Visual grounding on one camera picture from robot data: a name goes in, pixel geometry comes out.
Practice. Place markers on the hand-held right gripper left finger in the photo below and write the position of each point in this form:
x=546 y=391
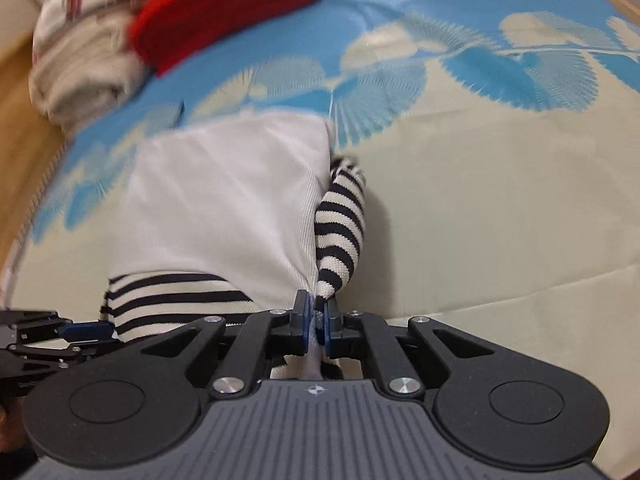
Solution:
x=303 y=327

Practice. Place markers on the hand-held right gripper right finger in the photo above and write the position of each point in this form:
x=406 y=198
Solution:
x=327 y=331

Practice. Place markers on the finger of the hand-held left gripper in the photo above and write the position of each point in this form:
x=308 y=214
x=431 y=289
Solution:
x=87 y=330
x=97 y=347

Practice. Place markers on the black white striped shirt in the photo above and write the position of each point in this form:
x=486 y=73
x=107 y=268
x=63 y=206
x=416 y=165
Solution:
x=220 y=200

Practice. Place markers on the blue cream patterned bed sheet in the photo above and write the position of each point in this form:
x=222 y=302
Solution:
x=490 y=200

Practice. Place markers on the beige folded cloth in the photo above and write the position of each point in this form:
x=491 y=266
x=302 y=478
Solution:
x=85 y=80

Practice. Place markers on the red knit garment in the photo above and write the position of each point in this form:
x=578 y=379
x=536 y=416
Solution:
x=220 y=15

